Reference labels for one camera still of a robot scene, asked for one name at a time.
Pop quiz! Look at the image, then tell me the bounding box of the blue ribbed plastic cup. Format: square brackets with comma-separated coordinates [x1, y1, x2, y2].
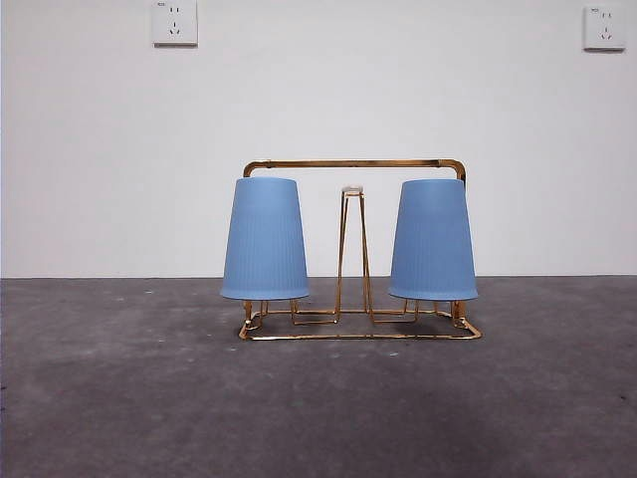
[219, 176, 311, 302]
[387, 178, 480, 302]

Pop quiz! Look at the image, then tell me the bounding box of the gold wire cup rack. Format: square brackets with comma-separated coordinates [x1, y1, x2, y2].
[237, 157, 485, 343]

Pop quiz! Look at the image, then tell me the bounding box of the white wall socket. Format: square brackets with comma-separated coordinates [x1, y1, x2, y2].
[151, 0, 199, 49]
[582, 4, 628, 53]

